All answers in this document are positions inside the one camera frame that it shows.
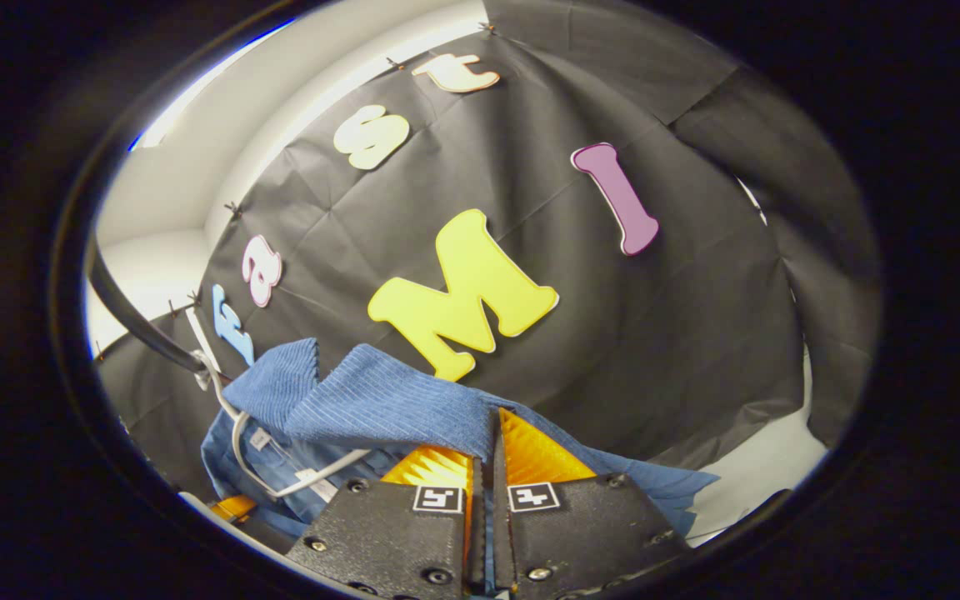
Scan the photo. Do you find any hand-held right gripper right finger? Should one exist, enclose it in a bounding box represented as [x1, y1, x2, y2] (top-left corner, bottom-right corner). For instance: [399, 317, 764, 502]
[490, 407, 693, 600]

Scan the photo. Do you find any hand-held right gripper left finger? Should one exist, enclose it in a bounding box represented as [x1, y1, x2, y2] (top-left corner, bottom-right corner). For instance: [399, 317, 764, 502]
[284, 443, 489, 600]

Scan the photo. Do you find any blue shirt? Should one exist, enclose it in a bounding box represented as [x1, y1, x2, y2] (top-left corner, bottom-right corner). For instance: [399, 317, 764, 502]
[201, 337, 718, 543]

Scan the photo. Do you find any white clothes hanger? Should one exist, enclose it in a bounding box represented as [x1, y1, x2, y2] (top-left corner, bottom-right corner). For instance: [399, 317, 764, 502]
[192, 350, 373, 501]

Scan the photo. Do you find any black clothes rack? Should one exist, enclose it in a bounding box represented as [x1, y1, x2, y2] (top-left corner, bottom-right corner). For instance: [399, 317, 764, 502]
[88, 242, 210, 376]

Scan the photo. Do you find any black backdrop cloth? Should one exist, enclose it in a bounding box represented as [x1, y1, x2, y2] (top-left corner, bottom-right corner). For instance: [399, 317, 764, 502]
[92, 0, 885, 501]

